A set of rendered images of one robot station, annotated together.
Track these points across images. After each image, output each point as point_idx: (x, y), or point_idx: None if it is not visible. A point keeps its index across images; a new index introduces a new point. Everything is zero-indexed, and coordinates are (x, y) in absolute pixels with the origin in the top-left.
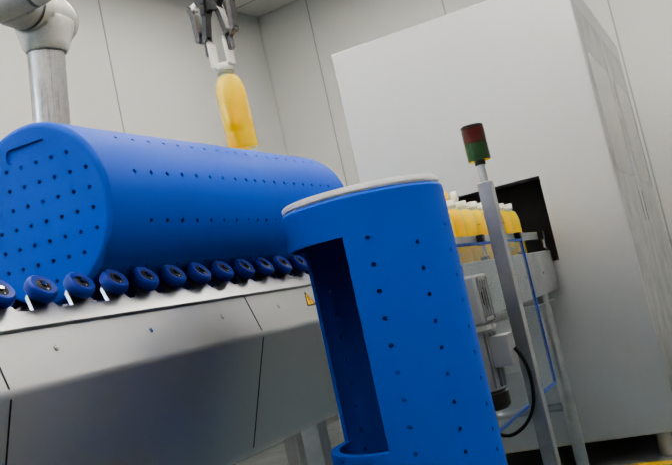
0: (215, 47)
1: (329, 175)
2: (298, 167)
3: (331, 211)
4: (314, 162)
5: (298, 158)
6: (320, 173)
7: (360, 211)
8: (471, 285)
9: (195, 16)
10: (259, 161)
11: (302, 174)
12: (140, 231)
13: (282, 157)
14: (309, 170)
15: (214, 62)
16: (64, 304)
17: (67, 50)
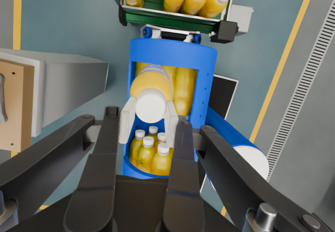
0: (130, 113)
1: (214, 66)
2: (205, 109)
3: None
4: (208, 65)
5: (202, 84)
6: (211, 80)
7: None
8: (244, 33)
9: (35, 197)
10: (196, 155)
11: (206, 111)
12: None
13: (198, 115)
14: (208, 95)
15: (133, 116)
16: (36, 107)
17: None
